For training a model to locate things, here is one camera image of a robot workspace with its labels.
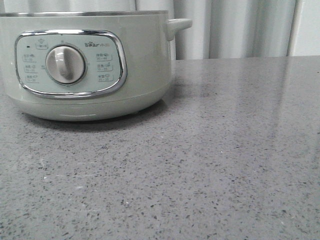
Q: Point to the light green electric cooking pot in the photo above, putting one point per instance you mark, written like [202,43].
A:
[127,56]

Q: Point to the white pleated curtain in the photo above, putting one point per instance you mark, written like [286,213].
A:
[221,28]

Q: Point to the grey round control knob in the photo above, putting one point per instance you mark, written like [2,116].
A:
[65,64]

